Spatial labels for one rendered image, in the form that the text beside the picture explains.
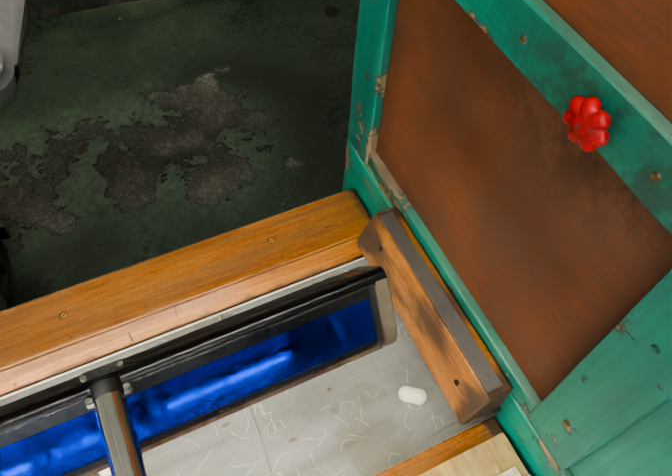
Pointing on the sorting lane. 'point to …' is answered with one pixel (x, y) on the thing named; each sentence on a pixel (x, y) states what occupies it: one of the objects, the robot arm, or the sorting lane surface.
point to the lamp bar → (205, 374)
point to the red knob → (587, 122)
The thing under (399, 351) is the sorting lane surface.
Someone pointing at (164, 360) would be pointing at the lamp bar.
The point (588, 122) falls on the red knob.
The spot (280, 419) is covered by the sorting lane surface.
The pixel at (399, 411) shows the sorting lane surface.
